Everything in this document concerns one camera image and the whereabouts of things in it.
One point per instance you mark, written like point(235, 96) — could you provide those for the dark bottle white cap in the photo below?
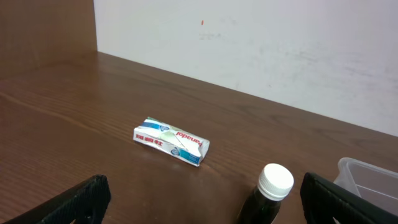
point(262, 206)

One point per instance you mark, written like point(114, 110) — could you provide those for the white Panadol box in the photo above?
point(174, 141)

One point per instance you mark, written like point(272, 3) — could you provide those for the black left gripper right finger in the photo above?
point(327, 203)

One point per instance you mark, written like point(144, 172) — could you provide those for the clear plastic container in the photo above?
point(374, 184)

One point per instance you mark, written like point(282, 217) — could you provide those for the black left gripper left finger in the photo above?
point(85, 203)

